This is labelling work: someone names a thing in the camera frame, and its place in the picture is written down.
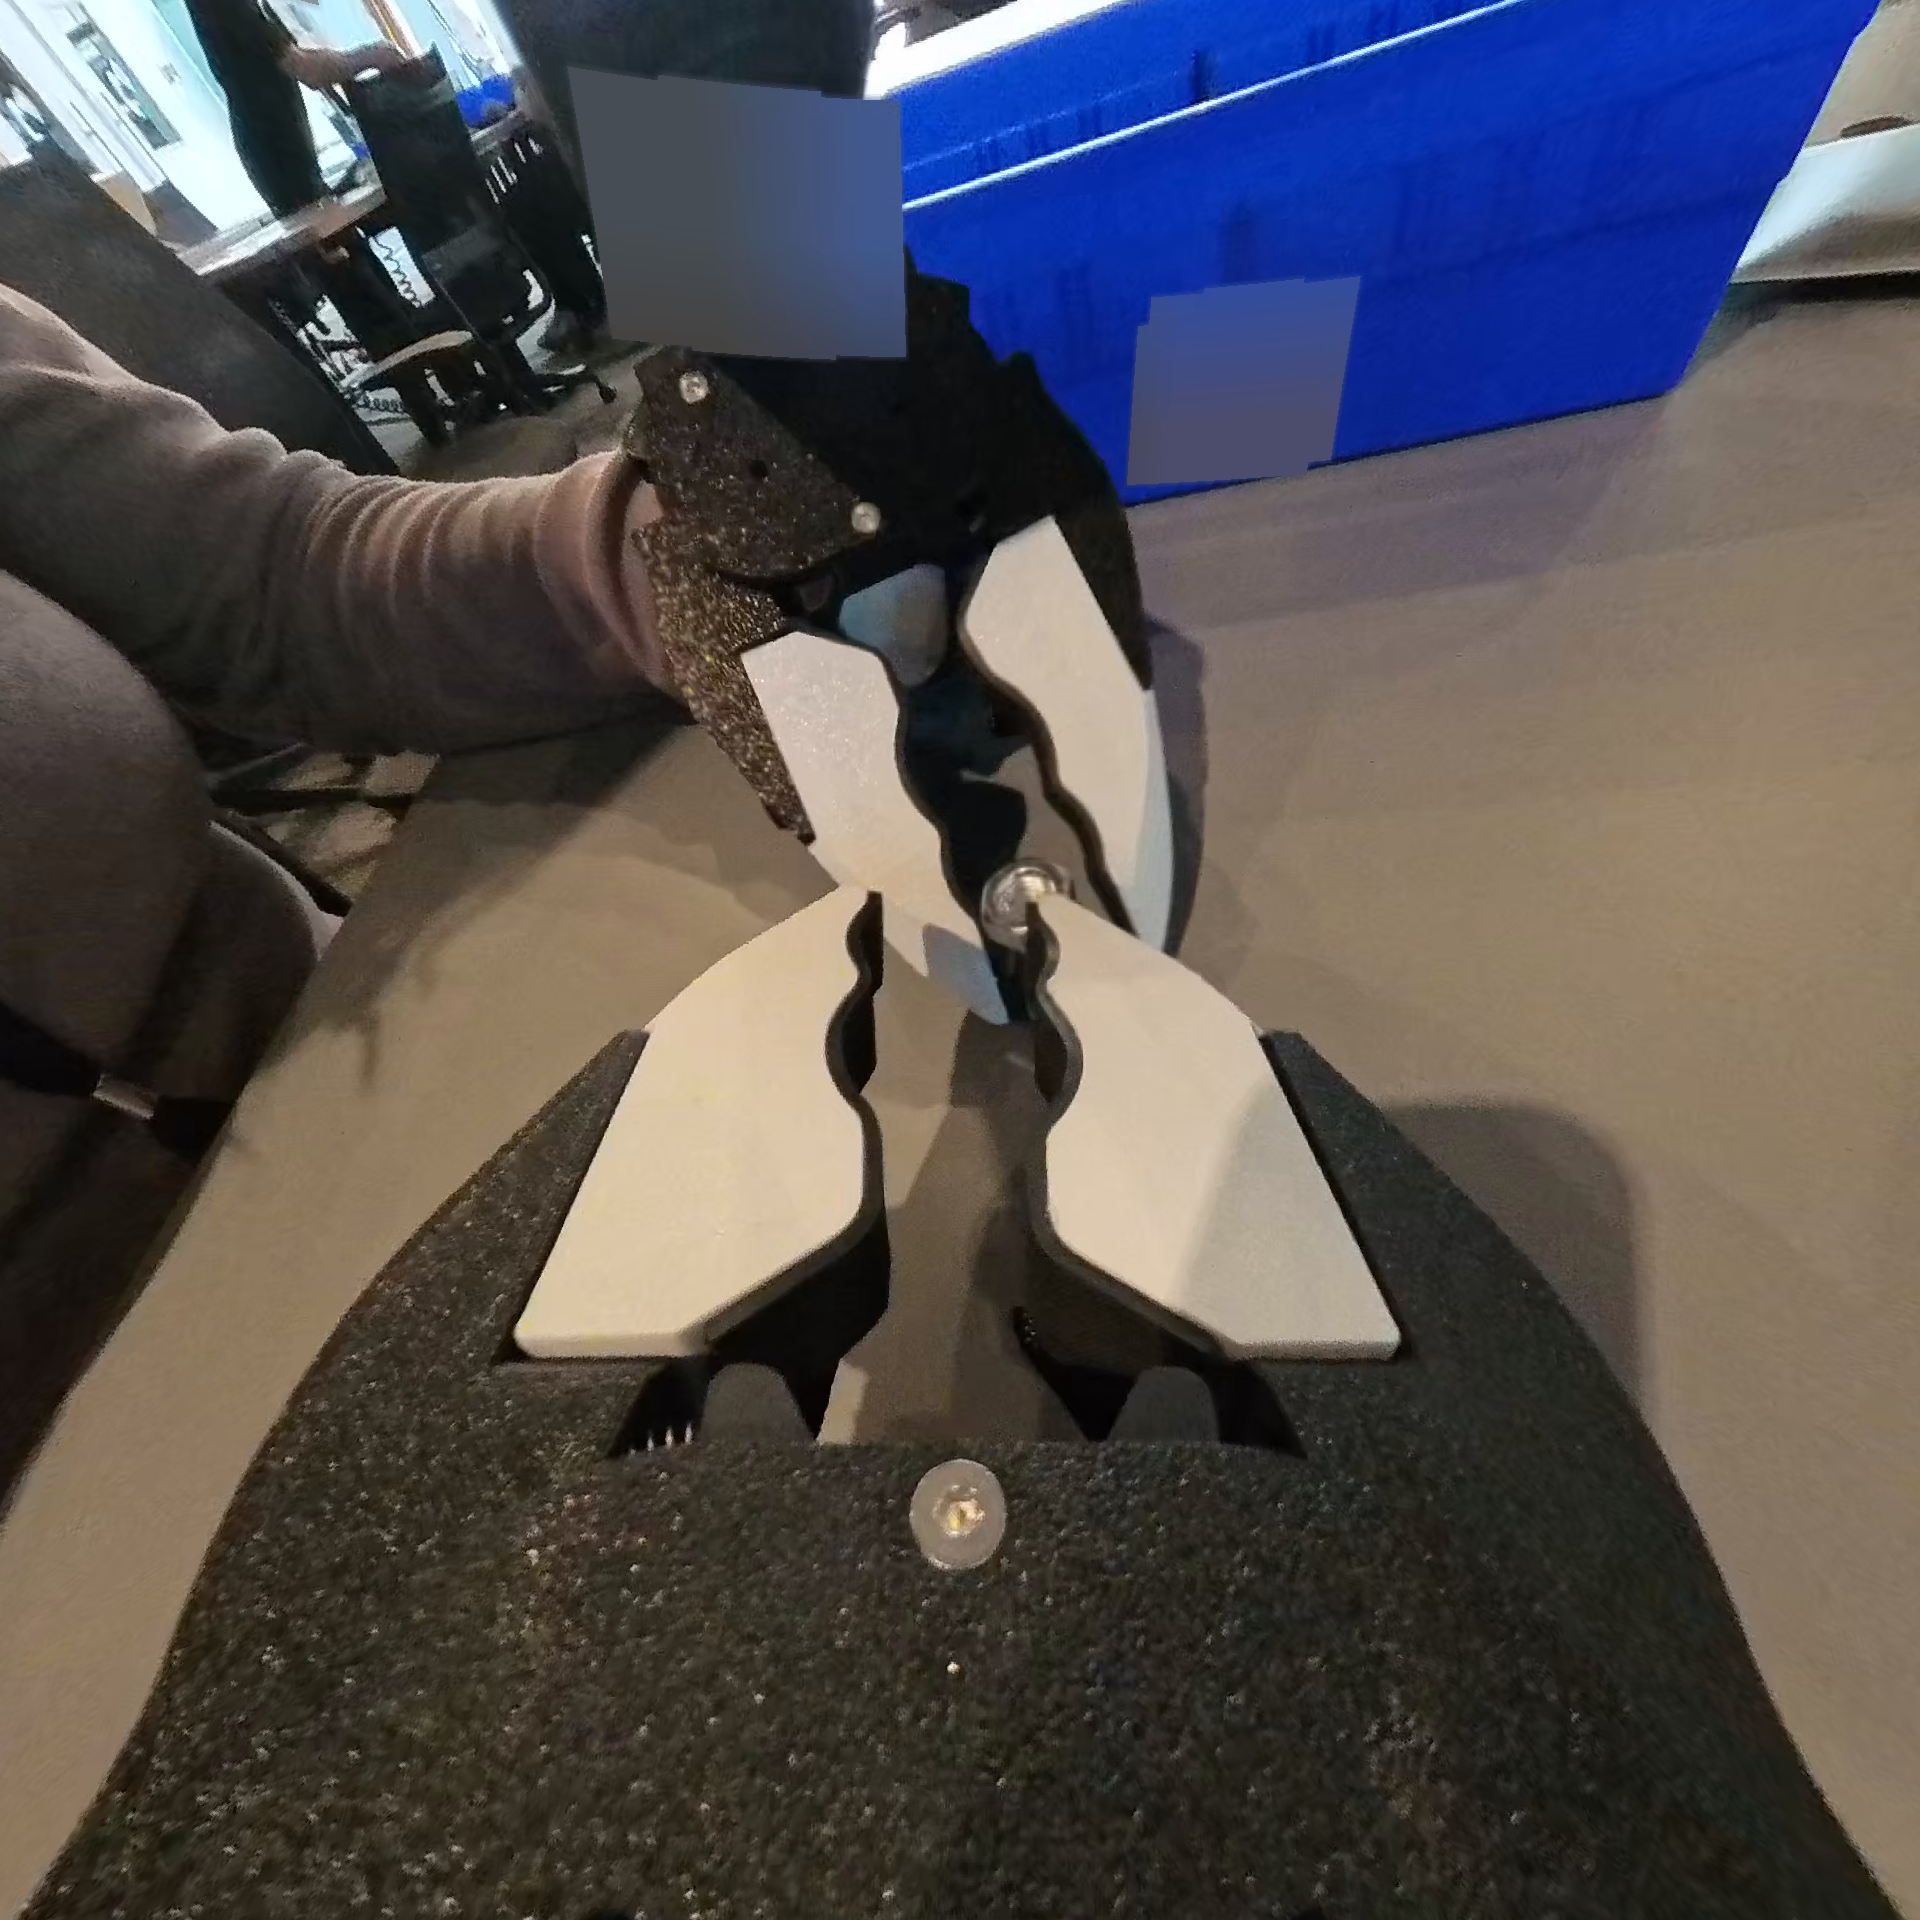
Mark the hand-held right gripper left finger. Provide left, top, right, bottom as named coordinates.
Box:
left=512, top=885, right=893, bottom=1364

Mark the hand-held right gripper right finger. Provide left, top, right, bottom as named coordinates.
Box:
left=1023, top=892, right=1403, bottom=1367

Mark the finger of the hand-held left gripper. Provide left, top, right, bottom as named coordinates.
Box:
left=743, top=625, right=1015, bottom=1025
left=957, top=515, right=1187, bottom=960

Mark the person's left forearm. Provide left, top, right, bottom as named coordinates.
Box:
left=0, top=280, right=677, bottom=751

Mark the black office chair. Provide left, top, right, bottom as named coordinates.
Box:
left=343, top=46, right=616, bottom=447

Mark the wooden office desk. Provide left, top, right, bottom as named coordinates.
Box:
left=181, top=176, right=396, bottom=308

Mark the blue plastic storage bin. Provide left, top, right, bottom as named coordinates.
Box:
left=900, top=0, right=1888, bottom=471

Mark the grey office chair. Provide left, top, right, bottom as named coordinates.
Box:
left=0, top=152, right=405, bottom=481

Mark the person's body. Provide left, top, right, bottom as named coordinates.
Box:
left=0, top=575, right=355, bottom=1502

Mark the wooden board document stand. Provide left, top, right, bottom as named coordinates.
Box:
left=1732, top=88, right=1920, bottom=291

